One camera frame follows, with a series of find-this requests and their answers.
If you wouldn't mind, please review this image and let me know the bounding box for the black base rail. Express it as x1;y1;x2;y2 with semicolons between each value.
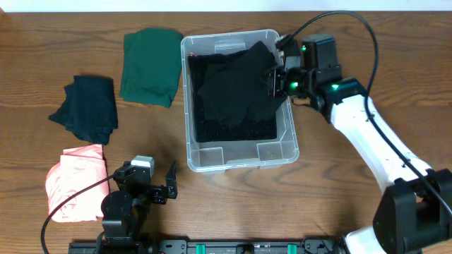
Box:
68;238;347;254

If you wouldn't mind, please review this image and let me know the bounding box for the folded green cloth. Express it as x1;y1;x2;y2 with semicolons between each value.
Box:
119;28;183;108

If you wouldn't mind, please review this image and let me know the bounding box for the folded pink cloth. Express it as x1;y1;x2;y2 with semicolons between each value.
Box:
45;145;109;223

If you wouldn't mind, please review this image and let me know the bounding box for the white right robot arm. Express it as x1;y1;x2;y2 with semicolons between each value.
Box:
266;34;451;253

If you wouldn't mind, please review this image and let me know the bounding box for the clear plastic storage bin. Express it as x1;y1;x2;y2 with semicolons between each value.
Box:
181;29;299;174

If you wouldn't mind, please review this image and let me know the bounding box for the black cloth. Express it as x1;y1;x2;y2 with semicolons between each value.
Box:
197;41;287;128

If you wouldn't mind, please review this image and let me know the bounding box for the black sparkly towel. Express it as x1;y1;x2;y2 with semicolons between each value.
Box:
188;51;277;143

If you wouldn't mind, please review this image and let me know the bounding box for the folded dark navy cloth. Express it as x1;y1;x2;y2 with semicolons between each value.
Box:
49;75;118;145

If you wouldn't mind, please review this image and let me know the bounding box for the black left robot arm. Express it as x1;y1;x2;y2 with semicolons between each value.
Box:
96;162;178;254

